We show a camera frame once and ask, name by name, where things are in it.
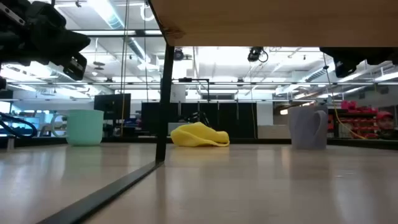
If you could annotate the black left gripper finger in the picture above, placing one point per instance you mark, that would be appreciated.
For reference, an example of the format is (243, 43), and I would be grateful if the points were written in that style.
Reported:
(68, 43)

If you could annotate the teal ceramic mug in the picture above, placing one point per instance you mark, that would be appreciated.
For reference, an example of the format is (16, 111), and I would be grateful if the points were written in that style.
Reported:
(84, 127)

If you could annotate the grey ceramic mug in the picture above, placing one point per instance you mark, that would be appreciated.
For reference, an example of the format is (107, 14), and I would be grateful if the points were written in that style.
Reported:
(306, 127)

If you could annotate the red parts bin rack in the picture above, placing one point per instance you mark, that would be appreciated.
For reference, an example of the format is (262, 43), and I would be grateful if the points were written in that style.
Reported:
(357, 123)

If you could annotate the person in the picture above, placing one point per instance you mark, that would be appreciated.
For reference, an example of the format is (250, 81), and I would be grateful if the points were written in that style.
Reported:
(385, 124)

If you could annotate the black monitor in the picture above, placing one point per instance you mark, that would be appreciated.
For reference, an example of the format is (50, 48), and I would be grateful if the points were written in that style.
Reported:
(112, 106)

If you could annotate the wooden side table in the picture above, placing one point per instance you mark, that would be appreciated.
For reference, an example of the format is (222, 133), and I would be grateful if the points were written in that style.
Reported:
(280, 21)

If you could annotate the black round ceiling fixture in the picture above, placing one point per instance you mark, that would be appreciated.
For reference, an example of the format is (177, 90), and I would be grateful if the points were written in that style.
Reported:
(178, 54)

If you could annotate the black partition panels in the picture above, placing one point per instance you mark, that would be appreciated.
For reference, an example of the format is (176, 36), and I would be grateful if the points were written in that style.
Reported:
(233, 121)

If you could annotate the yellow cloth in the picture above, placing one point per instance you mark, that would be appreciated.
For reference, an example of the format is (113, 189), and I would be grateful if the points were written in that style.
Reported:
(199, 135)

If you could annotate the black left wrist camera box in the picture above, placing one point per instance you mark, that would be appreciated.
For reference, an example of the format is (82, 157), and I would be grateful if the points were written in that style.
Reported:
(76, 67)

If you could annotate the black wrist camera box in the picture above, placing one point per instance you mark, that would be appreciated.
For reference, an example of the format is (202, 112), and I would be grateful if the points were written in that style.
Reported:
(76, 67)
(343, 69)

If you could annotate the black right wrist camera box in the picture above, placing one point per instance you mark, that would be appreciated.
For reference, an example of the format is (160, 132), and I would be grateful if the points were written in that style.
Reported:
(343, 69)

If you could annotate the black metal shelf frame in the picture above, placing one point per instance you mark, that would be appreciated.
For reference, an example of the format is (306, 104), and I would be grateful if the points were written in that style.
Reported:
(164, 93)

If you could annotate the black ceiling camera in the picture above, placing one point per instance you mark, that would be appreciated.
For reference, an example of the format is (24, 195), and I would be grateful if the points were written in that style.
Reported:
(254, 54)

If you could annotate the black table edge rail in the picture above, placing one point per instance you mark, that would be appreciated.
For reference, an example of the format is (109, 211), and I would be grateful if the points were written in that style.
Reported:
(264, 141)

